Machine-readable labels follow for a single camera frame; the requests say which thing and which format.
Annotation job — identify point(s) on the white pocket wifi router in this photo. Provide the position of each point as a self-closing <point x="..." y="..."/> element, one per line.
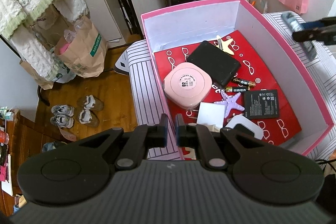
<point x="241" y="123"/>

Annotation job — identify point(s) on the pink round compact case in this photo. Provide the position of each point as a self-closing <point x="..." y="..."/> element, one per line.
<point x="187" y="85"/>

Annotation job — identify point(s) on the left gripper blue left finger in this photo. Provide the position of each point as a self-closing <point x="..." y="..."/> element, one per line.
<point x="136" y="144"/>

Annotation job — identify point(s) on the purple starfish hair clip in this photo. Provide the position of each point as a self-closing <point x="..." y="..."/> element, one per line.
<point x="230" y="103"/>

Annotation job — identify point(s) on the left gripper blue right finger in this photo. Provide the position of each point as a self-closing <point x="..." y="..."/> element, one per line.
<point x="199" y="138"/>

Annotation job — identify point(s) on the brown slipper pair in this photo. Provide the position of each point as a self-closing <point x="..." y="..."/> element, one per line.
<point x="85" y="112"/>

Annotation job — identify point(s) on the pink cardboard storage box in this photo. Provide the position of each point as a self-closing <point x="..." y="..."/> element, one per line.
<point x="172" y="33"/>

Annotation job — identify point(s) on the gold black AAA battery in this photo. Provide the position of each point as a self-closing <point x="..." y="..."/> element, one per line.
<point x="243" y="82"/>

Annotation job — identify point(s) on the white charger cube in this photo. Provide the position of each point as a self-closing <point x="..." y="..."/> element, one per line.
<point x="211" y="114"/>

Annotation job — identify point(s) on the striped white tablecloth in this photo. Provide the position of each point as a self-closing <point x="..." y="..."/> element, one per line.
<point x="148" y="104"/>

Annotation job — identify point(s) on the yellow starfish hair clip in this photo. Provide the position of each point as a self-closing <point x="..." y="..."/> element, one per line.
<point x="224" y="45"/>

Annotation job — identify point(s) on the brown paper grocery bag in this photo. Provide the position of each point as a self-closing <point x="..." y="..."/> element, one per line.
<point x="82" y="49"/>

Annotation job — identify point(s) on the black phone battery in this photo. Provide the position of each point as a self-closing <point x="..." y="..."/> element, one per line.
<point x="261" y="104"/>

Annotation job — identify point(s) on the wooden side cabinet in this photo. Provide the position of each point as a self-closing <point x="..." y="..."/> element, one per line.
<point x="26" y="139"/>

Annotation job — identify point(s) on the grey sneaker pair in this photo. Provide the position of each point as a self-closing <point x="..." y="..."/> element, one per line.
<point x="62" y="116"/>

